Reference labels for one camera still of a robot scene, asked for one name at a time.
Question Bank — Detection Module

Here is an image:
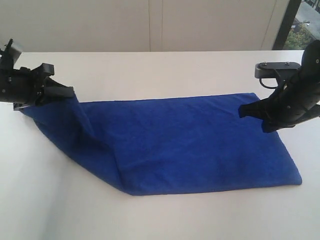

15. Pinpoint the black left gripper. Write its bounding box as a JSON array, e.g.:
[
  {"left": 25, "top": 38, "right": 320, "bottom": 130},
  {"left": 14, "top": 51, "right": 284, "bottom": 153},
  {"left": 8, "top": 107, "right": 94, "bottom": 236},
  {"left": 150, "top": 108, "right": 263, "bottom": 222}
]
[{"left": 0, "top": 63, "right": 75, "bottom": 108}]

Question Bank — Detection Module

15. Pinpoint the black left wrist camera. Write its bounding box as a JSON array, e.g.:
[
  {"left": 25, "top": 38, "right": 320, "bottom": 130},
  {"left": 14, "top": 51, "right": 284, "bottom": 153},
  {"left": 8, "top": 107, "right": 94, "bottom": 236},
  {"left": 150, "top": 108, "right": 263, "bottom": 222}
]
[{"left": 0, "top": 38, "right": 23, "bottom": 71}]

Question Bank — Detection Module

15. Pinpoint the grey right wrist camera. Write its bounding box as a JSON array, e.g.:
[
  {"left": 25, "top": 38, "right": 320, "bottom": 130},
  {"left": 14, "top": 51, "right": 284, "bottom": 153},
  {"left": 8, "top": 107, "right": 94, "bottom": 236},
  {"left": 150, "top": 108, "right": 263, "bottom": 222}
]
[{"left": 254, "top": 61, "right": 301, "bottom": 79}]

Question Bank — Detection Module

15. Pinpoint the black window frame post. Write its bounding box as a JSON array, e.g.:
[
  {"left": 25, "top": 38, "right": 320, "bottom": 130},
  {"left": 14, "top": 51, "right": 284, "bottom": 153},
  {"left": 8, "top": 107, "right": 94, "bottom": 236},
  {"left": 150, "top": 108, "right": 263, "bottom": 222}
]
[{"left": 272, "top": 0, "right": 301, "bottom": 51}]

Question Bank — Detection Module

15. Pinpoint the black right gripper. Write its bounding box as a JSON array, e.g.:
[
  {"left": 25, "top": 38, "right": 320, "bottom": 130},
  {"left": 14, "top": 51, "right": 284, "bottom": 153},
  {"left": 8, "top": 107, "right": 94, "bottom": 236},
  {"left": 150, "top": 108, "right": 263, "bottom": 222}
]
[{"left": 238, "top": 40, "right": 320, "bottom": 133}]

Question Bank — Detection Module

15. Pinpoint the blue microfiber towel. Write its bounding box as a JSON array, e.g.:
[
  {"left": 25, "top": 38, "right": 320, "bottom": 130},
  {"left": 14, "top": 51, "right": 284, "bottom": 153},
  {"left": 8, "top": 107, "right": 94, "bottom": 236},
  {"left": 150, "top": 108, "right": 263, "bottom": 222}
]
[{"left": 22, "top": 93, "right": 302, "bottom": 196}]

